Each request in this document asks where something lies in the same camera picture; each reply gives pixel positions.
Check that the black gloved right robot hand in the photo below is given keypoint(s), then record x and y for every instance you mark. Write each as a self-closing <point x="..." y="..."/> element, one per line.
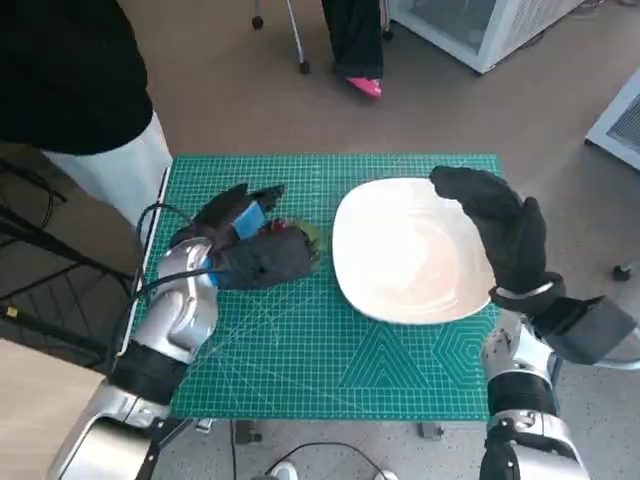
<point x="515" y="235"/>

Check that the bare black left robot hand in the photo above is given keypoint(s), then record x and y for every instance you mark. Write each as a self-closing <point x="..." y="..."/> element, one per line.
<point x="235" y="212"/>

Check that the red toy grape bunch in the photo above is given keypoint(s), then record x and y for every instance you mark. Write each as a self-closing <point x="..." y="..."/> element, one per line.
<point x="314" y="236"/>

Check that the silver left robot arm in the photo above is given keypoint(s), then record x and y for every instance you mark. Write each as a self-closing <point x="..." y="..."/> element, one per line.
<point x="180" y="315"/>

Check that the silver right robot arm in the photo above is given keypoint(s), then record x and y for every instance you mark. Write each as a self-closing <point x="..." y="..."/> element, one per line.
<point x="520" y="350"/>

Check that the white square plate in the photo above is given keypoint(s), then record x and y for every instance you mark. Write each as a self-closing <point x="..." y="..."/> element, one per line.
<point x="410" y="255"/>

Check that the black caster wheel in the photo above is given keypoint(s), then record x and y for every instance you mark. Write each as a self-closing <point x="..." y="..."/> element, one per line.
<point x="622" y="271"/>

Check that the green cutting mat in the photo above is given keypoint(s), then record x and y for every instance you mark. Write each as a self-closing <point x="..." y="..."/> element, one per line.
<point x="300" y="350"/>

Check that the black metal rack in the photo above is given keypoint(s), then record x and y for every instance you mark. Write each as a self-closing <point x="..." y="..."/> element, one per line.
<point x="50" y="300"/>

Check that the person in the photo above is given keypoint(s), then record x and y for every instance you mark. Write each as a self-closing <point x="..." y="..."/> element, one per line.
<point x="357" y="40"/>
<point x="65" y="75"/>

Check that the white rounded floor object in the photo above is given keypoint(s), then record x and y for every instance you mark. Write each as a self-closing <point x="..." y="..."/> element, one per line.
<point x="389" y="474"/>
<point x="285" y="472"/>

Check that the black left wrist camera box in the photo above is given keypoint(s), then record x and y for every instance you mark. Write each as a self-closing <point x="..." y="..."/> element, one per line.
<point x="270" y="257"/>

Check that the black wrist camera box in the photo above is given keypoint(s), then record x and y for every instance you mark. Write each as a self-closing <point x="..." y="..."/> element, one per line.
<point x="270" y="257"/>
<point x="590" y="330"/>

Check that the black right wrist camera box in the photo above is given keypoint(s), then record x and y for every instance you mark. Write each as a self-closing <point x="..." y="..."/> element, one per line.
<point x="590" y="330"/>

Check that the metal frame with casters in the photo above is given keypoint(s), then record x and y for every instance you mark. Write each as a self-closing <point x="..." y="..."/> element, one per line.
<point x="298" y="42"/>

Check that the metal table bracket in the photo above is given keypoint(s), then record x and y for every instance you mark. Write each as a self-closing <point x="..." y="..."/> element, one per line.
<point x="248" y="431"/>
<point x="203" y="425"/>
<point x="431" y="429"/>

